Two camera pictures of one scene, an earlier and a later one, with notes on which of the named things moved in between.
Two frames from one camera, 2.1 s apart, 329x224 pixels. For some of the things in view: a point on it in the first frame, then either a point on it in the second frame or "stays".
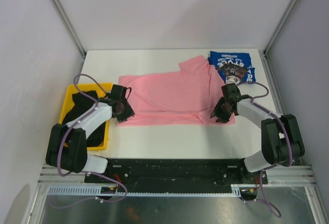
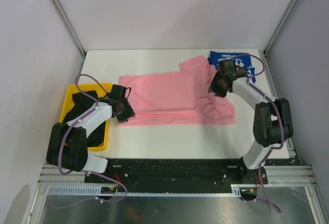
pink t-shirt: x=188 y=96 stays
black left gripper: x=129 y=113 stays
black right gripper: x=222 y=117 to x=213 y=86
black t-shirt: x=81 y=106 stays
